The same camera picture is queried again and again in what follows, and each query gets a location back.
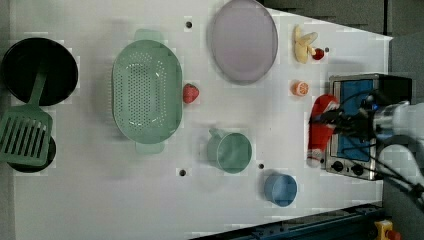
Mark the red toy strawberry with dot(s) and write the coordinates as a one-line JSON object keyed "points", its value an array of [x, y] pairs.
{"points": [[319, 54]]}

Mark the grey oval plate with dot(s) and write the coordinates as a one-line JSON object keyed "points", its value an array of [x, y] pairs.
{"points": [[244, 40]]}

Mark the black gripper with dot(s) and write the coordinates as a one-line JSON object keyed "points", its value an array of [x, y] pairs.
{"points": [[358, 126]]}

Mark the green perforated colander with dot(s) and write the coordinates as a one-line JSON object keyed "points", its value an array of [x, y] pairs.
{"points": [[147, 92]]}

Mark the black round pan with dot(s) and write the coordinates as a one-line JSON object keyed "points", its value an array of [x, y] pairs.
{"points": [[23, 62]]}

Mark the blue cup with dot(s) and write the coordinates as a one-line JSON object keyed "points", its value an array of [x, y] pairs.
{"points": [[280, 189]]}

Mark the green cup with handle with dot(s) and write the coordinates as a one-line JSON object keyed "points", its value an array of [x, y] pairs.
{"points": [[229, 151]]}

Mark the orange slice toy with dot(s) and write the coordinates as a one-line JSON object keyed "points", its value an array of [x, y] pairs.
{"points": [[300, 88]]}

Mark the green slotted spatula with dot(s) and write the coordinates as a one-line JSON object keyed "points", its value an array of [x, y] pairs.
{"points": [[26, 130]]}

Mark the red ketchup bottle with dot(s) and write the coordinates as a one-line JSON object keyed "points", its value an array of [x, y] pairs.
{"points": [[319, 134]]}

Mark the peeled toy banana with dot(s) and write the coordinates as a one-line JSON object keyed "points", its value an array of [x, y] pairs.
{"points": [[303, 45]]}

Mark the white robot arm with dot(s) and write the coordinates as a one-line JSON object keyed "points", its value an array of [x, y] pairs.
{"points": [[398, 124]]}

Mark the pink toy strawberry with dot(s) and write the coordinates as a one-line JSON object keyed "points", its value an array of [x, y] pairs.
{"points": [[190, 93]]}

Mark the yellow red emergency button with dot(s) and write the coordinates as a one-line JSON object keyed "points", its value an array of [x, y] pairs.
{"points": [[385, 231]]}

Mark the toaster oven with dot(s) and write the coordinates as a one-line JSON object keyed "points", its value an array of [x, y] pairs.
{"points": [[370, 92]]}

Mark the blue metal frame rail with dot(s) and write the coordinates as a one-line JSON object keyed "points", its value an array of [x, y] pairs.
{"points": [[353, 223]]}

